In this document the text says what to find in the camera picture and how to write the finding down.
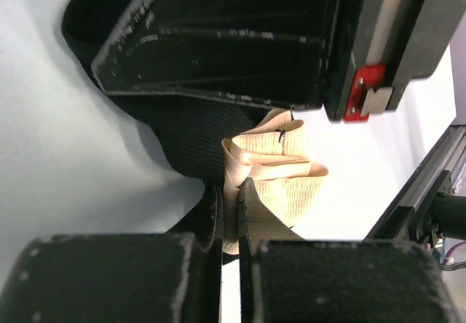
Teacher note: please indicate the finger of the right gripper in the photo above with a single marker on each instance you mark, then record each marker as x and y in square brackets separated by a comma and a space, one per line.
[263, 53]

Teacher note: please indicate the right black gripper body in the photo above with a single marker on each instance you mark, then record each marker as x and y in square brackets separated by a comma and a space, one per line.
[379, 47]

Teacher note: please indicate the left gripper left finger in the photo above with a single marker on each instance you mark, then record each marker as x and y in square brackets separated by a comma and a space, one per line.
[169, 277]

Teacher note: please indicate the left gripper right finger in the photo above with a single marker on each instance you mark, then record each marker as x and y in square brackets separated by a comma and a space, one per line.
[284, 278]

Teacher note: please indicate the black underwear beige waistband front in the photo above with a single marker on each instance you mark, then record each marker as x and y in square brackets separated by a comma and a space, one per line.
[218, 142]

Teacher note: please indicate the aluminium front rail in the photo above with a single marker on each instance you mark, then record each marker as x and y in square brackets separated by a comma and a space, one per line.
[420, 182]

